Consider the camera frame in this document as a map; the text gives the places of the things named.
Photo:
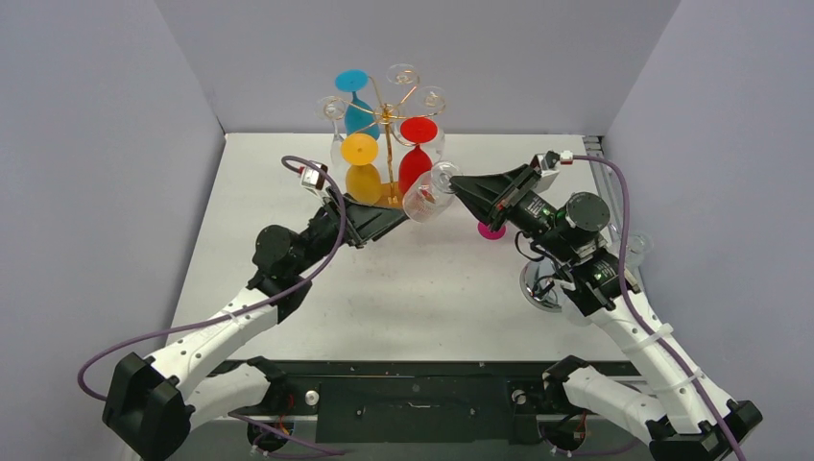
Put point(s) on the chrome wire glass rack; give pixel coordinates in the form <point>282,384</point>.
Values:
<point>538,286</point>

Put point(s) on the pink plastic wine glass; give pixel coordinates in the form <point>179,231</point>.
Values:
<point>486,232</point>

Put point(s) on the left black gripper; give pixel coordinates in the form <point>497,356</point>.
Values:
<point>366,223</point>

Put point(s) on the gold wire glass rack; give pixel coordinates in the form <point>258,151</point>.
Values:
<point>392,146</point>

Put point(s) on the yellow plastic wine glass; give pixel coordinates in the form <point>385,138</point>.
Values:
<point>363,180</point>

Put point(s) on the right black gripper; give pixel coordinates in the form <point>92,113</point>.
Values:
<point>512,198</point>

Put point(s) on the aluminium rail right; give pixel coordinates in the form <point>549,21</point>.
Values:
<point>603,175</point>

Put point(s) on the clear glass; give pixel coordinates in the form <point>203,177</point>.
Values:
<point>638,245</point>
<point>403,74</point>
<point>431,194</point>
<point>431,101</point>
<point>333,109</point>

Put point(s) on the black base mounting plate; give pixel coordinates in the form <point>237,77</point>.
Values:
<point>412,401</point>

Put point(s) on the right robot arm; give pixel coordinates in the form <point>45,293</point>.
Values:
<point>683,415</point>

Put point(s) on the blue plastic wine glass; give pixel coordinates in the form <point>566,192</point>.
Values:
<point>359,116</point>

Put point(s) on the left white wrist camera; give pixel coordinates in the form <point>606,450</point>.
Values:
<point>312,178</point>

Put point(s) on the red plastic wine glass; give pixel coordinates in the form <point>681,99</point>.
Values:
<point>418,131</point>

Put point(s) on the clear glass on gold rack back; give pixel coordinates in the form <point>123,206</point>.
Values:
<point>403,74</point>

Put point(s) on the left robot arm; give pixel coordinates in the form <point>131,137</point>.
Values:
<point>155,401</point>

